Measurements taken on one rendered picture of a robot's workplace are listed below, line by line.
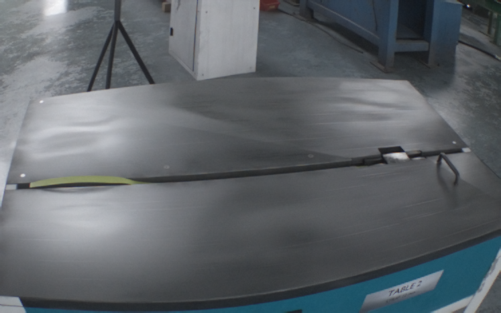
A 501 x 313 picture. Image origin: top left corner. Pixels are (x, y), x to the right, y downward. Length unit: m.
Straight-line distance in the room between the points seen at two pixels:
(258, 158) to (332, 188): 0.13
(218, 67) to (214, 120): 1.92
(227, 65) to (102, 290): 2.34
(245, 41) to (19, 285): 2.39
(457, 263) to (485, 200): 0.14
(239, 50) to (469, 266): 2.24
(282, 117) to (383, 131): 0.20
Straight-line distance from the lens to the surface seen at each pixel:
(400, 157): 0.88
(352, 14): 3.61
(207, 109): 0.93
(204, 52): 2.74
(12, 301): 0.61
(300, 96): 1.01
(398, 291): 0.73
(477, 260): 0.84
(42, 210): 0.72
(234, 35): 2.77
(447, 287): 0.83
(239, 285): 0.60
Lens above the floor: 1.17
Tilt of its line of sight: 32 degrees down
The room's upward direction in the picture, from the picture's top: 4 degrees clockwise
